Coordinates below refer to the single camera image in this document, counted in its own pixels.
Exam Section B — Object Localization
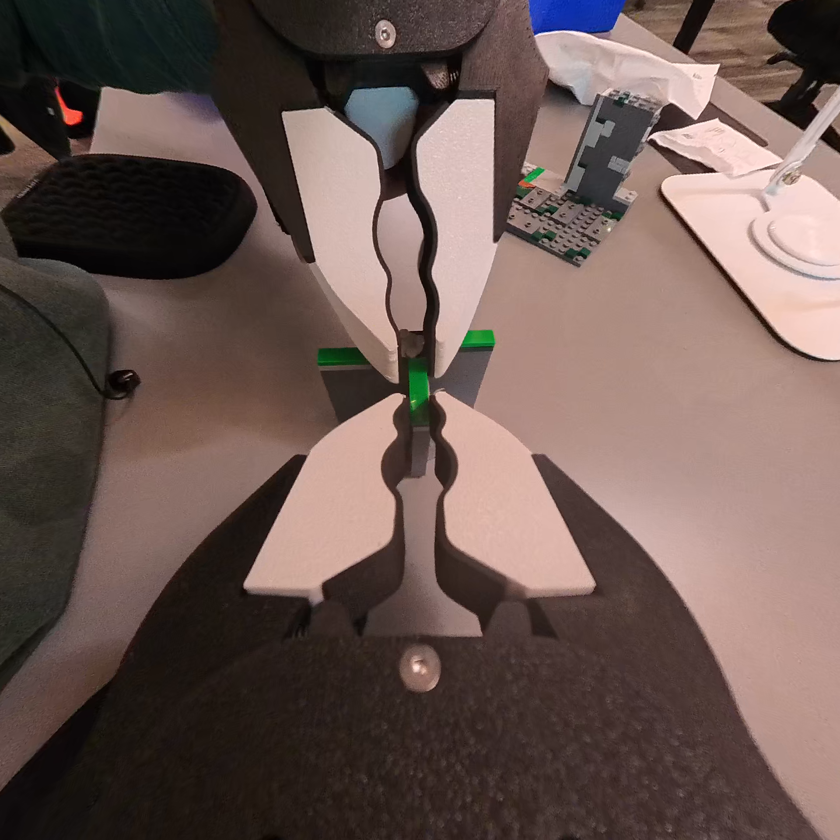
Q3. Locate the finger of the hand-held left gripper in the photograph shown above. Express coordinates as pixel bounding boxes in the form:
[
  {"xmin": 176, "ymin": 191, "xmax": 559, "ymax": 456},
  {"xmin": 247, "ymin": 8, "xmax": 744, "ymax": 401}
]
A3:
[
  {"xmin": 412, "ymin": 97, "xmax": 496, "ymax": 380},
  {"xmin": 281, "ymin": 108, "xmax": 403, "ymax": 387}
]

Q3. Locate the black mesh cushion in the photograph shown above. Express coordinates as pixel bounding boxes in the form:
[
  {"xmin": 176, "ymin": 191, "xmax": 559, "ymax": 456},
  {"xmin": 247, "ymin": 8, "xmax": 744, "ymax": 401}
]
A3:
[{"xmin": 0, "ymin": 154, "xmax": 259, "ymax": 280}]

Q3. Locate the white desk stand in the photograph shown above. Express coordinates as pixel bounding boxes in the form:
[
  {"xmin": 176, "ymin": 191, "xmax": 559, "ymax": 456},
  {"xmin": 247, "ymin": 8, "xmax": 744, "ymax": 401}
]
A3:
[{"xmin": 659, "ymin": 85, "xmax": 840, "ymax": 362}]

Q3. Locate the dark grey brick panel assembly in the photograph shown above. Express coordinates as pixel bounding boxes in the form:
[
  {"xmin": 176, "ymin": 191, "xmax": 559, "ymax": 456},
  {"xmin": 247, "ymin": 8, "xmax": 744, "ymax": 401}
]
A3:
[{"xmin": 317, "ymin": 327, "xmax": 497, "ymax": 477}]

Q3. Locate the grey brick baseplate build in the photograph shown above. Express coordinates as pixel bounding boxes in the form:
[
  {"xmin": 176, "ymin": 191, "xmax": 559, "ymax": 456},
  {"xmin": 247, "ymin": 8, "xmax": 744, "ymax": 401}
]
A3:
[{"xmin": 505, "ymin": 88, "xmax": 664, "ymax": 269}]

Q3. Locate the green brick tile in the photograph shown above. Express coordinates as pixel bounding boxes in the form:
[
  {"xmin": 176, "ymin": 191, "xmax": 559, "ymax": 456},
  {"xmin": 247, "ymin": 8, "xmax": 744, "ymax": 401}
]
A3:
[{"xmin": 407, "ymin": 356, "xmax": 433, "ymax": 429}]

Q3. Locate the person's green hoodie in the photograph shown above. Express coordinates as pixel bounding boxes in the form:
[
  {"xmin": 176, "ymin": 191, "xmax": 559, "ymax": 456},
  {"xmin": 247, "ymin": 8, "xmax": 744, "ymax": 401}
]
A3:
[{"xmin": 0, "ymin": 256, "xmax": 112, "ymax": 687}]

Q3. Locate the black cable with plug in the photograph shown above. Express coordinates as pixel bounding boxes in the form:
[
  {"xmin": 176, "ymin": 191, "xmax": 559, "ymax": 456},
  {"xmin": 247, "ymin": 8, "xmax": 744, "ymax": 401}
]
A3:
[{"xmin": 0, "ymin": 282, "xmax": 141, "ymax": 402}]

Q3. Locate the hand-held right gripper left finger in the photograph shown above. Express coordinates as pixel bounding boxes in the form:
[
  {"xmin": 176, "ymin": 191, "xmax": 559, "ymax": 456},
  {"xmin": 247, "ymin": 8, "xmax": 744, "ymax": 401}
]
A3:
[{"xmin": 244, "ymin": 392, "xmax": 406, "ymax": 603}]

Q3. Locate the white paper bag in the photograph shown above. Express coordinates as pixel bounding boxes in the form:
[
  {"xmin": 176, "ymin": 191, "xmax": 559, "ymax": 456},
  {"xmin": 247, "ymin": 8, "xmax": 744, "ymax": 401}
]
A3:
[{"xmin": 535, "ymin": 29, "xmax": 721, "ymax": 123}]

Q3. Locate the blue plastic bin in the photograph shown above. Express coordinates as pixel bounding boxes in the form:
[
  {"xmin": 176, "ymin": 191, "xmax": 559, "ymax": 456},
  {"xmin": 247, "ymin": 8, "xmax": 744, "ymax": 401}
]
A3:
[{"xmin": 528, "ymin": 0, "xmax": 626, "ymax": 35}]

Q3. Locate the white printed paper sheet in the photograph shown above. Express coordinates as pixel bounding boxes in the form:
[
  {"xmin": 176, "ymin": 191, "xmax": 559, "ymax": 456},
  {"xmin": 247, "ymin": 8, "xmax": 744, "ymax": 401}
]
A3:
[{"xmin": 648, "ymin": 118, "xmax": 783, "ymax": 179}]

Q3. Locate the black office chair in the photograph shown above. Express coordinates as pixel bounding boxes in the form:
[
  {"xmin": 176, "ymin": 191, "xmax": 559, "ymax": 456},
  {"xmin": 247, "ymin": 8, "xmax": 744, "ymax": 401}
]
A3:
[
  {"xmin": 766, "ymin": 0, "xmax": 840, "ymax": 116},
  {"xmin": 672, "ymin": 0, "xmax": 717, "ymax": 55}
]

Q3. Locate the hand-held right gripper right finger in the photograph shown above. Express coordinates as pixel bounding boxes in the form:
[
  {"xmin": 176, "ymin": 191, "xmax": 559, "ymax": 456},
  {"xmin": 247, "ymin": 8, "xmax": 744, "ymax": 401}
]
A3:
[{"xmin": 433, "ymin": 391, "xmax": 598, "ymax": 599}]

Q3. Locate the grey desk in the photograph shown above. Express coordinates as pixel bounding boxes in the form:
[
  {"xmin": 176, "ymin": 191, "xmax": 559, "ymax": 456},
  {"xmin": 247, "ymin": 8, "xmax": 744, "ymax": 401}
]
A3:
[{"xmin": 0, "ymin": 13, "xmax": 840, "ymax": 840}]

